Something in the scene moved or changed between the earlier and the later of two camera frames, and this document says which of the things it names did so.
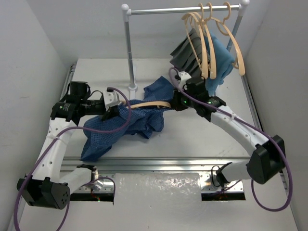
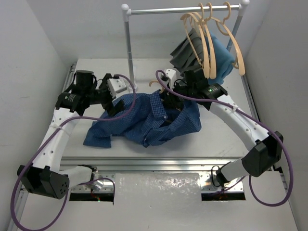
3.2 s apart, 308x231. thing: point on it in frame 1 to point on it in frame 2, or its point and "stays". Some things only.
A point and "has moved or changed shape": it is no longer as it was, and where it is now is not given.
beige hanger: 200,27 stays
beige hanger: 153,103 to 150,83
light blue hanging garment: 224,61 stays
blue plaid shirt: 143,121 has moved or changed shape
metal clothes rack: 128,12 stays
